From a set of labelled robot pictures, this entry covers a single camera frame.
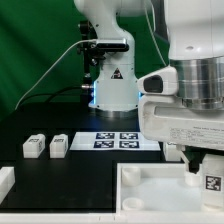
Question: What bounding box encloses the white square tabletop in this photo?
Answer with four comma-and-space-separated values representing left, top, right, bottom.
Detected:
116, 163, 224, 213

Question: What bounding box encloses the white cable right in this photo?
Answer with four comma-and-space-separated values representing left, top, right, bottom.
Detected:
143, 0, 168, 68

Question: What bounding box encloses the white cable left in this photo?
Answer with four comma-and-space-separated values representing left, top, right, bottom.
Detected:
14, 39, 116, 111

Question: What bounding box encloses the black cable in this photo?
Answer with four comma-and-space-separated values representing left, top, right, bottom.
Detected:
16, 86, 84, 109

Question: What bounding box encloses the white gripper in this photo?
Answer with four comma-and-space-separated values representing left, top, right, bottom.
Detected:
138, 95, 224, 174

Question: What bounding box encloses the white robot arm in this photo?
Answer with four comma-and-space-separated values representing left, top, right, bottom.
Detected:
74, 0, 224, 175

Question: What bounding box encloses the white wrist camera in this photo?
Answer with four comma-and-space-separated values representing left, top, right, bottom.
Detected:
137, 66, 179, 96

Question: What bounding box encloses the white cable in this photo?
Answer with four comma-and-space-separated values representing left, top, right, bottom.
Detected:
143, 0, 168, 68
14, 39, 116, 111

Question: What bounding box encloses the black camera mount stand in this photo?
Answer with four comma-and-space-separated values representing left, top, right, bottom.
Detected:
77, 20, 129, 101

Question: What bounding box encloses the white left obstacle block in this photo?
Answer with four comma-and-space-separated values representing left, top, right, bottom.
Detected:
0, 167, 15, 204

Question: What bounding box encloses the white tag sheet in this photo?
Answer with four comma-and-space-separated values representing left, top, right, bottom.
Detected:
70, 132, 160, 151

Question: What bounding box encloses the white front edge rail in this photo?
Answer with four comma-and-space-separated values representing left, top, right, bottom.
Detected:
0, 213, 224, 224

